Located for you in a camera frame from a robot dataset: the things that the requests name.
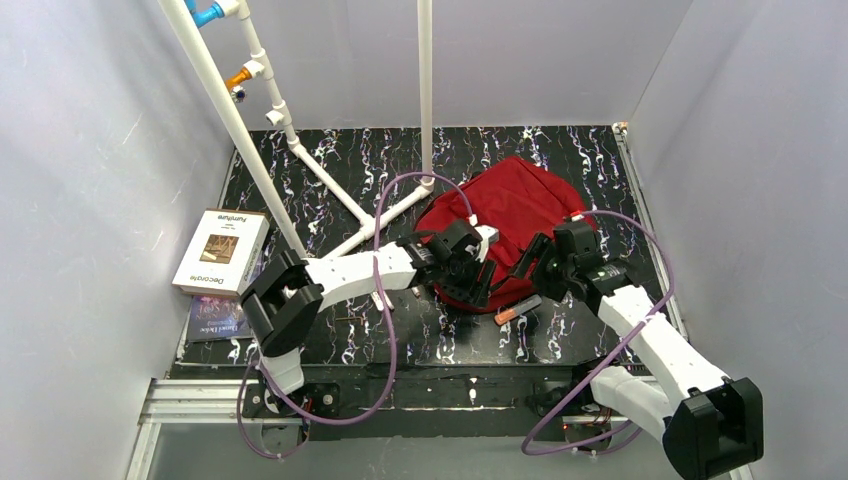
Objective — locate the orange capped grey marker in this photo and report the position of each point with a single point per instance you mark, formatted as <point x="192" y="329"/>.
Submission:
<point x="520" y="308"/>

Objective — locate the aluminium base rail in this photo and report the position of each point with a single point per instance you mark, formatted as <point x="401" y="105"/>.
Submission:
<point x="462" y="379"/>

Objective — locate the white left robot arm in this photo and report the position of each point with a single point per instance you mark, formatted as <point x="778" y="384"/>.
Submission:
<point x="283" y="302"/>

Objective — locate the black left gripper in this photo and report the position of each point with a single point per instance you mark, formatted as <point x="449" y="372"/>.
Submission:
<point x="473" y="281"/>

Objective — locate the white PVC pipe frame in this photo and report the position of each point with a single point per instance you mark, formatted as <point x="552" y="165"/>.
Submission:
<point x="197" y="51"/>

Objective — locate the white Decorate book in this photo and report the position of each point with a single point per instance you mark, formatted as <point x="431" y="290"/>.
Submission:
<point x="221" y="257"/>

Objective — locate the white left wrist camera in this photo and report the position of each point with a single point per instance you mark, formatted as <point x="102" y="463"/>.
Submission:
<point x="488" y="235"/>

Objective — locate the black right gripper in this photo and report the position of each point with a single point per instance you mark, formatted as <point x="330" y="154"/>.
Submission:
<point x="539" y="263"/>

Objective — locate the orange pipe fitting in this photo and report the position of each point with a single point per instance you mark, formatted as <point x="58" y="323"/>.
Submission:
<point x="237" y="79"/>

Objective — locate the dark purple book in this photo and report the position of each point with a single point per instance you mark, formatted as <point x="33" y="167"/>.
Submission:
<point x="216" y="318"/>

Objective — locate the blue pipe fitting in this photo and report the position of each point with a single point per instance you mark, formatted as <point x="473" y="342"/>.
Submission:
<point x="202" y="17"/>

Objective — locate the red student backpack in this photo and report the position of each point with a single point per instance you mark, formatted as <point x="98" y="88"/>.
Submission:
<point x="518" y="198"/>

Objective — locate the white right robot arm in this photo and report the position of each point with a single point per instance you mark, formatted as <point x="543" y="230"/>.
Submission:
<point x="707" y="422"/>

